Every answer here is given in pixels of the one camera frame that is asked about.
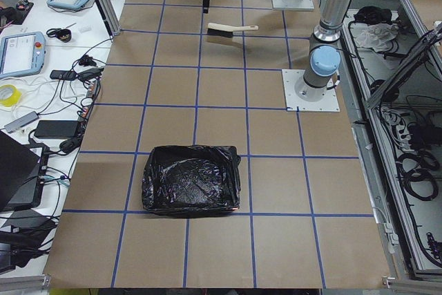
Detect beige hand brush black bristles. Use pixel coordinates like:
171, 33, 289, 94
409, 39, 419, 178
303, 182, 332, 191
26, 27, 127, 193
207, 23, 259, 38

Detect bin with black bag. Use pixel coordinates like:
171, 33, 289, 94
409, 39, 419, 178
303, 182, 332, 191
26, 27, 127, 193
141, 145, 241, 217

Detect black scissors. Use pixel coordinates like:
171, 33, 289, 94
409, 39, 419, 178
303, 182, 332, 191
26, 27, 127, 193
46, 23, 75, 37

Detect small black bowl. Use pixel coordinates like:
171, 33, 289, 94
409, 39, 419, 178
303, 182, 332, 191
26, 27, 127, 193
55, 28, 72, 43

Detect white crumpled cloth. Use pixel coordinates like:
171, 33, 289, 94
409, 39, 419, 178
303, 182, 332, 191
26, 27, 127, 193
355, 23, 398, 53

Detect near blue teach pendant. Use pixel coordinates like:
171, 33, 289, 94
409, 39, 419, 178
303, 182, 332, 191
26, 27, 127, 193
1, 32, 46, 79

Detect black power adapter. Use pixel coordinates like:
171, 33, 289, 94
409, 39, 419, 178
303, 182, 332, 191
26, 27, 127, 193
34, 120, 79, 139

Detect grey usb hub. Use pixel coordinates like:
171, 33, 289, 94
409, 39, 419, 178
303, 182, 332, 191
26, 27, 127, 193
4, 111, 39, 133

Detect yellow tape roll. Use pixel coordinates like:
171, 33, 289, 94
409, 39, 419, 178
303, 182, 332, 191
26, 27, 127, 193
0, 84, 22, 107

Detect black laptop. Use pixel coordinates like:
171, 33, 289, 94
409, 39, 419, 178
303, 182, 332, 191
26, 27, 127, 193
1, 132, 49, 212

